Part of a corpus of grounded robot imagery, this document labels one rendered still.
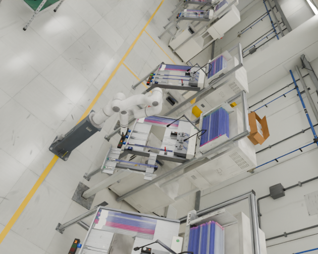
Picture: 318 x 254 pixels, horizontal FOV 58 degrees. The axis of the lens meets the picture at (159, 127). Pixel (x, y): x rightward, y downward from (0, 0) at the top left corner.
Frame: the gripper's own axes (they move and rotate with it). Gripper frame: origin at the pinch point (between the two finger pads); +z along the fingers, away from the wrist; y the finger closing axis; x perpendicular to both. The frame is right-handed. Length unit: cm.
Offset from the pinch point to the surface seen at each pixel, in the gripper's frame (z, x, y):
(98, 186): 44, -18, 39
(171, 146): 10, 52, -8
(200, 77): -3, 71, -153
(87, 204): 74, -32, 44
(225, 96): 12, 111, -135
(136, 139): 10.2, 11.3, -9.7
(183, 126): 10, 61, -47
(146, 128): 10.2, 17.9, -32.3
